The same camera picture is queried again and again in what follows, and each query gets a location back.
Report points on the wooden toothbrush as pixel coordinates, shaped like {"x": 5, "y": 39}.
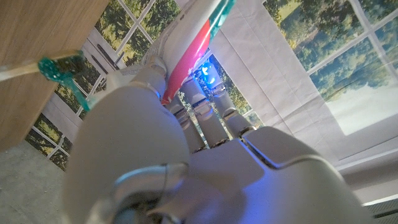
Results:
{"x": 46, "y": 67}

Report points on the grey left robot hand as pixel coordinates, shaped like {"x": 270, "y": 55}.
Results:
{"x": 217, "y": 174}

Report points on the printed window backdrop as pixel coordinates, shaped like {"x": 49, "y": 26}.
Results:
{"x": 295, "y": 68}

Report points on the red white toothpaste tube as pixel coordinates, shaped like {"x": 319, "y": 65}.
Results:
{"x": 186, "y": 46}

